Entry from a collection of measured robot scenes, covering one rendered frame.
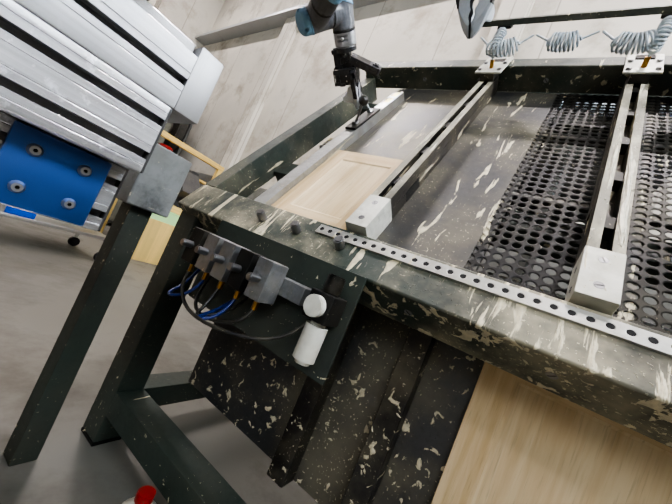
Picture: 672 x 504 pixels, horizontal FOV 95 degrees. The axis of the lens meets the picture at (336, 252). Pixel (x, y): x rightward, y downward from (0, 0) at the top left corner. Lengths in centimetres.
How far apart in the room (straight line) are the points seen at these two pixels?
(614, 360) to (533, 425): 29
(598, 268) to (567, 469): 41
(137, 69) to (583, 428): 95
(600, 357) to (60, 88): 76
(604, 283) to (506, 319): 17
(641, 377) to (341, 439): 68
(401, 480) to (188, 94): 92
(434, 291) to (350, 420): 49
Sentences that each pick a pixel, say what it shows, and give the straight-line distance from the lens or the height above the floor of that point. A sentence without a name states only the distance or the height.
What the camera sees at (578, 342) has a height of 84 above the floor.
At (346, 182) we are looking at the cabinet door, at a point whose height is 108.
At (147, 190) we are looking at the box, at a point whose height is 80.
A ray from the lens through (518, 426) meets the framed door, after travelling 86.
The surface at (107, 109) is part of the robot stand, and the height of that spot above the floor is 86.
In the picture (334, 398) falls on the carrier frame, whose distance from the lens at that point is 99.
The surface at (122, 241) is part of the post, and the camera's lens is 104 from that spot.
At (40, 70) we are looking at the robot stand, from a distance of 44.
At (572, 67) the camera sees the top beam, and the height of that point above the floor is 185.
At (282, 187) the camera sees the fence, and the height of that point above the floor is 98.
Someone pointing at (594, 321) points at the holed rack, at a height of 88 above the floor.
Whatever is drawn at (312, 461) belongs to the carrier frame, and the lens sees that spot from 106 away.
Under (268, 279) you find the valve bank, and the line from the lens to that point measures 66.
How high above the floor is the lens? 79
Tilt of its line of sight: 4 degrees up
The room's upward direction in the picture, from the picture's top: 23 degrees clockwise
